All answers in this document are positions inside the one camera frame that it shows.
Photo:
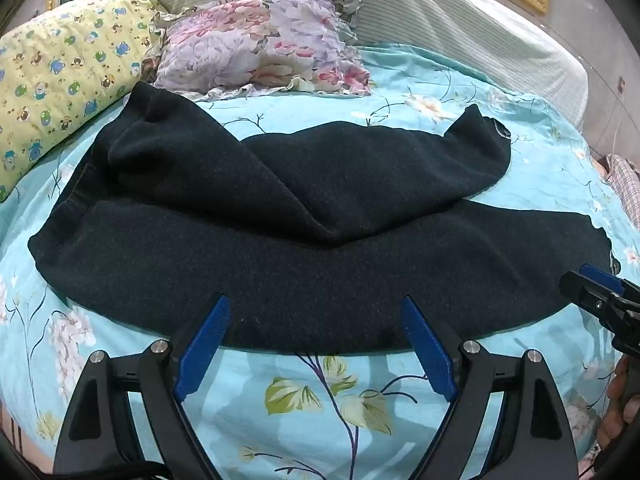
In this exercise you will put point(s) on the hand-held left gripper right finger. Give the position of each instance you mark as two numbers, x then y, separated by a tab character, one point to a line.
425	345

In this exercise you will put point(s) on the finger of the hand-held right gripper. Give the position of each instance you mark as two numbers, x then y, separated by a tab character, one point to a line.
592	300
605	277

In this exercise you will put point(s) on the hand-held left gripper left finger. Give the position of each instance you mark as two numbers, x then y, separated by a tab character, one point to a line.
210	340

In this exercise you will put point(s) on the black pants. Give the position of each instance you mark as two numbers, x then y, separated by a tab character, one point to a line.
300	240

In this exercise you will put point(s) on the person's right hand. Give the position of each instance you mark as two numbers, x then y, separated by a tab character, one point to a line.
614	420

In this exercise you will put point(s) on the plaid cloth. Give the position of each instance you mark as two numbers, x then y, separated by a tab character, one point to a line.
627	180

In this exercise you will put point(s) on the blue floral bedsheet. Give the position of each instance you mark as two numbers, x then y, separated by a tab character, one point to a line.
310	410

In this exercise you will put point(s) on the beige striped headboard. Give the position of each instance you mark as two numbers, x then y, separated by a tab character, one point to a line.
450	25

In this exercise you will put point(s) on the pink purple floral pillow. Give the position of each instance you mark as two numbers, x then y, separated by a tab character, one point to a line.
250	45

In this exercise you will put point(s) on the yellow bear-print pillow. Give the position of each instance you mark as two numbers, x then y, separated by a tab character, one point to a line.
65	70

